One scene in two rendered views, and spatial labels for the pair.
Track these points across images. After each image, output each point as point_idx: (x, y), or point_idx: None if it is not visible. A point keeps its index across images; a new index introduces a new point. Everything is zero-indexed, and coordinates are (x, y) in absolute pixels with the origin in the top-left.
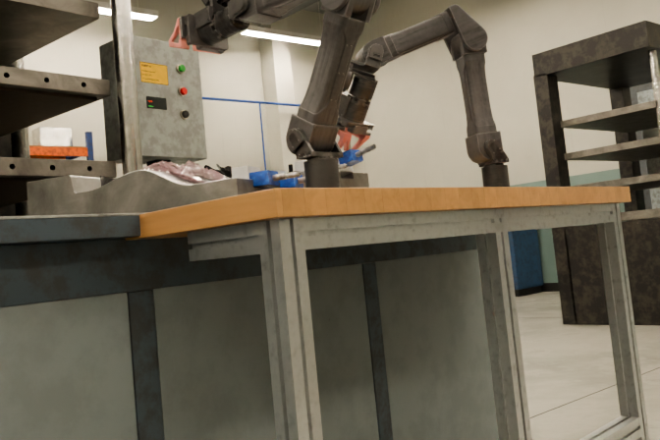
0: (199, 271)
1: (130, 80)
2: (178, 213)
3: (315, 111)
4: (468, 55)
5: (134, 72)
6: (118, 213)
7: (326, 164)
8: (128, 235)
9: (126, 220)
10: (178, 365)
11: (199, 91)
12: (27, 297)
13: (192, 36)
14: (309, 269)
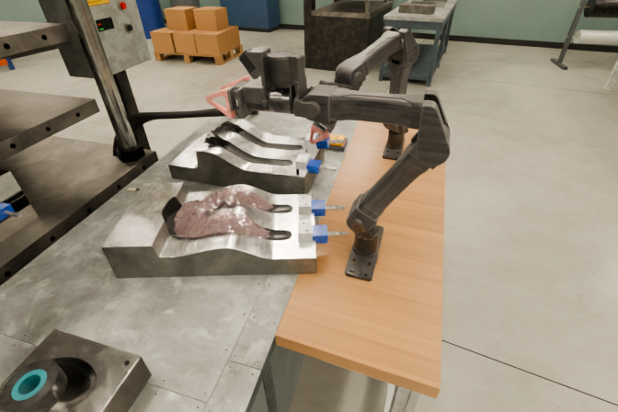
0: None
1: (91, 27)
2: (324, 354)
3: (379, 213)
4: (405, 66)
5: (91, 17)
6: (268, 352)
7: (376, 239)
8: (271, 354)
9: (270, 349)
10: (276, 353)
11: (134, 0)
12: None
13: (244, 111)
14: None
